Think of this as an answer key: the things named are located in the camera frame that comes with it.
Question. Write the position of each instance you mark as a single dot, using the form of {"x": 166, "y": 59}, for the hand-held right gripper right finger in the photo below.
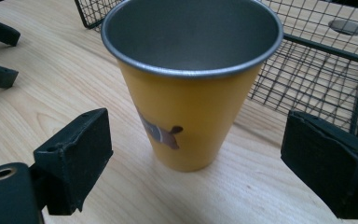
{"x": 329, "y": 161}

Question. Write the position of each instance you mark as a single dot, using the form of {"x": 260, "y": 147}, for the orange metal cup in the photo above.
{"x": 192, "y": 105}

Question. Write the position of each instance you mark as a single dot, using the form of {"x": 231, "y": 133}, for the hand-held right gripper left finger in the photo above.
{"x": 71, "y": 161}

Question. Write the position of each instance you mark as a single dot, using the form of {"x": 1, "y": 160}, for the grey round table cap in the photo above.
{"x": 346, "y": 27}

